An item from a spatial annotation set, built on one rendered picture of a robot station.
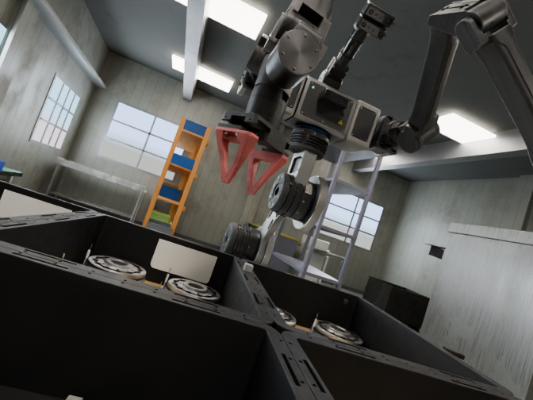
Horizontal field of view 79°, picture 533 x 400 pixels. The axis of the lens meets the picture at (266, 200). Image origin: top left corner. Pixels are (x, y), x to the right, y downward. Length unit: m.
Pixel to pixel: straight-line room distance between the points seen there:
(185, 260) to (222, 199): 7.23
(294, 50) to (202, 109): 7.68
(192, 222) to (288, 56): 7.53
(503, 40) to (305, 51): 0.51
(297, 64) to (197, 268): 0.45
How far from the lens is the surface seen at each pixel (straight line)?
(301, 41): 0.45
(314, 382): 0.26
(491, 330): 4.85
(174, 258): 0.71
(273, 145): 0.48
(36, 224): 0.48
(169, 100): 8.12
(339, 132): 1.15
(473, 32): 0.85
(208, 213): 7.90
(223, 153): 0.47
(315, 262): 7.03
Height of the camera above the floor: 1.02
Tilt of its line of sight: 4 degrees up
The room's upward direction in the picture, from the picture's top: 19 degrees clockwise
